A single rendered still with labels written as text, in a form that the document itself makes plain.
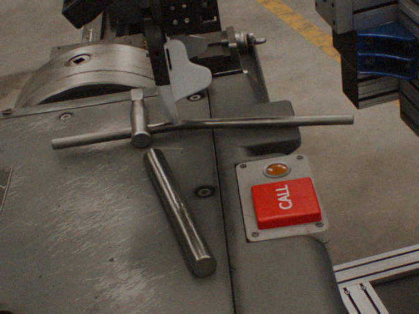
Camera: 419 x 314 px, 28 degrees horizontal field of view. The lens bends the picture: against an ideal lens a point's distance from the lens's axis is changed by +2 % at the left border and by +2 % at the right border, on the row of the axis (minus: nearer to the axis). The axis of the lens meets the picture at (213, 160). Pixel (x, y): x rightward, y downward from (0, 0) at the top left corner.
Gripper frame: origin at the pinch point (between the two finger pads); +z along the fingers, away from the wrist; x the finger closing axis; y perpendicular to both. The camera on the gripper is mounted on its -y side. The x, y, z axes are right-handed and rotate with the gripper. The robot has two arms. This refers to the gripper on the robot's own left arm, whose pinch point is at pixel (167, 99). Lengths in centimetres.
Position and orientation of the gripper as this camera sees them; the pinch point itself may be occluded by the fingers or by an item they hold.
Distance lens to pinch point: 92.2
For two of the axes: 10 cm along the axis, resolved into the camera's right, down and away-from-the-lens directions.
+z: 1.4, 8.3, 5.4
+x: -0.6, -5.3, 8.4
